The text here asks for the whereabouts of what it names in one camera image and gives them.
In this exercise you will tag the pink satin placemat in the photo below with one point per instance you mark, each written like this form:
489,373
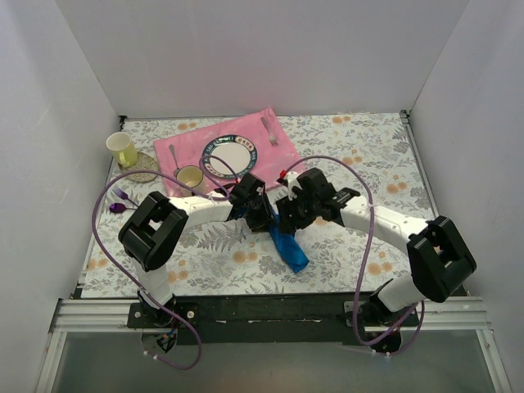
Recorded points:
271,160

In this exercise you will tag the white plate green rim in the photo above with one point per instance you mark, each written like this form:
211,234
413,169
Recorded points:
229,156

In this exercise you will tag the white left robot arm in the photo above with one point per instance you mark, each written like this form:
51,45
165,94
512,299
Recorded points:
153,230

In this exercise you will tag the aluminium front frame rail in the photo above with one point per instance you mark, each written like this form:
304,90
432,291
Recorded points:
460,313

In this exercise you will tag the purple plastic spoon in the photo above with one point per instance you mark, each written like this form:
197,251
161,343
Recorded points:
119,208

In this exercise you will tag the round speckled coaster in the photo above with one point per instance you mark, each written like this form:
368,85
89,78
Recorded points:
144,171

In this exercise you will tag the yellow mug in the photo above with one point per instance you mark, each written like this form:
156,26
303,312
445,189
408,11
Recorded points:
121,146

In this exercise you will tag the silver spoon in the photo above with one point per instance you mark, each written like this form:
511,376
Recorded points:
173,154

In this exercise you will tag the purple plastic fork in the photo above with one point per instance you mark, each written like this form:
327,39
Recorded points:
121,194

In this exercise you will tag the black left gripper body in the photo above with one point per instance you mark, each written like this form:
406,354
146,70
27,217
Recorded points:
260,217

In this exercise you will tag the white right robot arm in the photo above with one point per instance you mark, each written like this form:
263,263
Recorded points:
439,258

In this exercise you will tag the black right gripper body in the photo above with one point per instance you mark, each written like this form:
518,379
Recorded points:
287,217

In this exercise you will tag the silver fork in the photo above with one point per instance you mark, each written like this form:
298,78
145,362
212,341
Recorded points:
272,139

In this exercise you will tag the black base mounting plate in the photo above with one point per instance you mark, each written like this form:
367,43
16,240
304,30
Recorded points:
269,318

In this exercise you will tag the blue cloth napkin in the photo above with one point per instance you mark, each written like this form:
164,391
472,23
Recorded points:
285,244

